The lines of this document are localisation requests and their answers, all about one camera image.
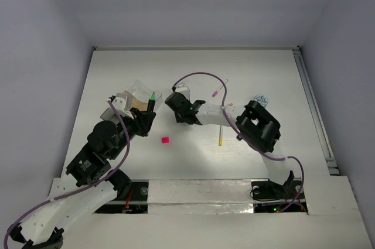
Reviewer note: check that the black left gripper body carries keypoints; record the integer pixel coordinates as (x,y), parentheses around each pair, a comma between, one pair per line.
(145,120)

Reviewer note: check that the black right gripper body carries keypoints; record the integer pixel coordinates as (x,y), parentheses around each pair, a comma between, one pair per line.
(180,116)

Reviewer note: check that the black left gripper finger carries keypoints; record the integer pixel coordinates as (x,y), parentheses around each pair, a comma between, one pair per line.
(148,118)
(139,123)

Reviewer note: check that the green tip black highlighter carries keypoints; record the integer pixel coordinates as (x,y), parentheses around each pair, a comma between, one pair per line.
(151,103)

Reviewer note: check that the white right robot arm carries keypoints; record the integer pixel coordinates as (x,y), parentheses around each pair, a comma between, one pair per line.
(252,123)

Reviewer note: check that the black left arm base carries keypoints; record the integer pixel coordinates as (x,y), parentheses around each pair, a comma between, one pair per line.
(132,196)

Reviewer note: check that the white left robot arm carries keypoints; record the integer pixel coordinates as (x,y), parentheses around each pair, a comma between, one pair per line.
(92,178)

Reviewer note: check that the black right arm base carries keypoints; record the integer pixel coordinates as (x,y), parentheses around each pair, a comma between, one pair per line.
(270,197)

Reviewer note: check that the amber plastic container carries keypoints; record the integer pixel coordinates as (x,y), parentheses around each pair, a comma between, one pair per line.
(136,103)

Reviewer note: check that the clear plastic container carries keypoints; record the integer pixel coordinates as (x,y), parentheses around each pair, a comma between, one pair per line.
(143,93)

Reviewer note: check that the purple capped white marker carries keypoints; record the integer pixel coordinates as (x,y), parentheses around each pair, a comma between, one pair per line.
(215,93)

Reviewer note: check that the yellow capped marker lower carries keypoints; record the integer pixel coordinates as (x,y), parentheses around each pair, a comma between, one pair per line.
(220,141)

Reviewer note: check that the right blue paint jar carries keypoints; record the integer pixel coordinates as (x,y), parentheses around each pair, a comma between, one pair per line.
(261,99)

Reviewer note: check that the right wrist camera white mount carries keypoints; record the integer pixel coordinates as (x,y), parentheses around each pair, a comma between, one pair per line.
(183,89)

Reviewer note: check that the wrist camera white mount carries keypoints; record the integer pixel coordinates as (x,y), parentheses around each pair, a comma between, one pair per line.
(183,89)
(122,104)

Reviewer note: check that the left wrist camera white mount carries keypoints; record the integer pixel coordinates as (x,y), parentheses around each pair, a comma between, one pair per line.
(122,104)

